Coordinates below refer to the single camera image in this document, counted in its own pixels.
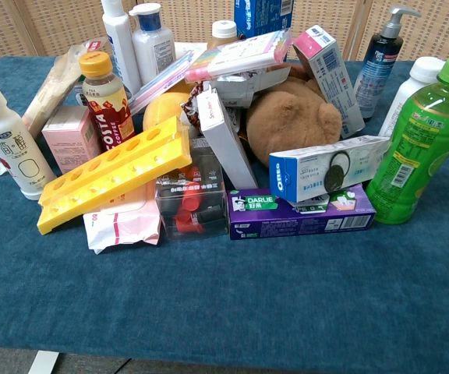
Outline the purple Darlie toothpaste box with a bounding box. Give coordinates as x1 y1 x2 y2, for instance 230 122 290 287
227 183 377 241

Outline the woven folding screen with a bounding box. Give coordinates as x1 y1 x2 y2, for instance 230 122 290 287
0 0 449 71

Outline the Costa coffee bottle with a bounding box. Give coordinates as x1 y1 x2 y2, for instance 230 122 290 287
78 51 136 153

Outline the white Oreo box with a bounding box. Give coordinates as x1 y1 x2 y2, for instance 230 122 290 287
268 134 392 204

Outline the pastel toothbrush pack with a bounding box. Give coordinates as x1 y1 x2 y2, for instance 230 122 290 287
184 28 293 84

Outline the white bottle with blue collar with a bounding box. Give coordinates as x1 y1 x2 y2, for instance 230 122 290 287
128 2 177 85

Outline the striped pink flat package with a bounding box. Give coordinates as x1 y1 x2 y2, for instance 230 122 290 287
129 50 195 116

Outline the dark pump dispenser bottle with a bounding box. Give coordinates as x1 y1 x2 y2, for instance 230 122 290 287
353 5 422 121

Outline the white plastic bottle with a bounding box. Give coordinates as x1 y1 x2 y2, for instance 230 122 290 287
377 56 447 138

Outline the white slim box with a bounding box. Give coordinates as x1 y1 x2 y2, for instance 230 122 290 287
195 87 260 191

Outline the yellow plastic tray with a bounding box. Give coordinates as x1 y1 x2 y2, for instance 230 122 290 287
36 115 193 236

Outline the white crumpled carton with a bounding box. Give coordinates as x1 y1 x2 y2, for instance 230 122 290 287
210 64 292 109

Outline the green tea bottle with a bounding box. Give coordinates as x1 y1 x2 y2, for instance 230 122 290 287
366 55 449 226

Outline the beige packaged bag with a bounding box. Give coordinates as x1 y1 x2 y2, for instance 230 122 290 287
21 37 108 139

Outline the pink cardboard box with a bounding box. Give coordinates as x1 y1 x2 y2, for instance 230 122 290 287
41 104 103 175

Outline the brown plush toy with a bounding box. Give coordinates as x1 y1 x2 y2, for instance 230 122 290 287
246 64 343 168

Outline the blue tablecloth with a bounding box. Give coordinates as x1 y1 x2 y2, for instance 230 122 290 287
0 55 449 362

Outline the white and pink carton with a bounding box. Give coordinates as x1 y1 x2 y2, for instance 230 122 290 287
292 24 366 139

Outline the pink wet wipes pack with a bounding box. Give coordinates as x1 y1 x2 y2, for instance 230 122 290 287
82 182 161 255

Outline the clear box with red item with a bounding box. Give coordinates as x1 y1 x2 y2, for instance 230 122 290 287
154 136 230 242

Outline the tall white lotion bottle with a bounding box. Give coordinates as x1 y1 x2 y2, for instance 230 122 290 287
100 0 143 96

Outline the blue Oreo box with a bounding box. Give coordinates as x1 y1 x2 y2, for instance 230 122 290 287
233 0 295 39

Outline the white yogurt drink bottle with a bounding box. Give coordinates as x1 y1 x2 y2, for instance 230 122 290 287
0 84 57 202

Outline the brown bottle with white cap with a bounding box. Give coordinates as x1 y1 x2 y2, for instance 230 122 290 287
207 19 239 51

